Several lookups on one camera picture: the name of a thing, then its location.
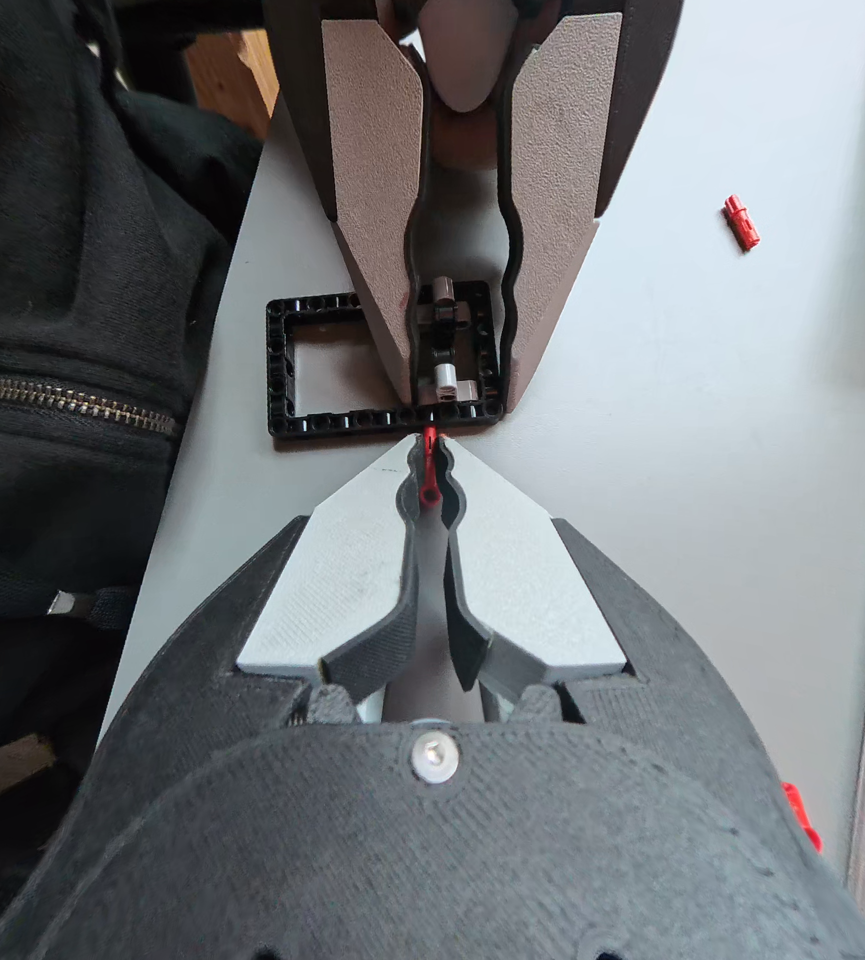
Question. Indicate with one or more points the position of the person's black jacket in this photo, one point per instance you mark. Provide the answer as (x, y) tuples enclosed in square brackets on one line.
[(65, 262)]

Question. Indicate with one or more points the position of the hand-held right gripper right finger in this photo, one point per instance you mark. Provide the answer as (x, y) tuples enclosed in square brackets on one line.
[(530, 592)]

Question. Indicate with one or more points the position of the long red lego pin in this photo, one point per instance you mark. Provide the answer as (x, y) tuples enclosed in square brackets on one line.
[(429, 491)]

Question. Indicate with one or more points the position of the short red lego pin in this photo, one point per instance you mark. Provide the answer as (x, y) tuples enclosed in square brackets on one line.
[(741, 222)]

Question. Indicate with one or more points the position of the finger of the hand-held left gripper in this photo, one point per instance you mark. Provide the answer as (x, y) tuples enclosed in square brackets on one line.
[(372, 165), (560, 165)]

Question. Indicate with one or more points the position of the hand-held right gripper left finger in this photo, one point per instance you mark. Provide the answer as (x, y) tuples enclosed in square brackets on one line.
[(327, 592)]

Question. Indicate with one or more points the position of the black lego frame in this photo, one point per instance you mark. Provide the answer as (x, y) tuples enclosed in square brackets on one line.
[(282, 360)]

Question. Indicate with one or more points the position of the red lego piece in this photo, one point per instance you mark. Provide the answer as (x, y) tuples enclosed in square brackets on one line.
[(800, 814)]

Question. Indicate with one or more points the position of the person's left hand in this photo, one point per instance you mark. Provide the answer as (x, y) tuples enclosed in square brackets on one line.
[(466, 139)]

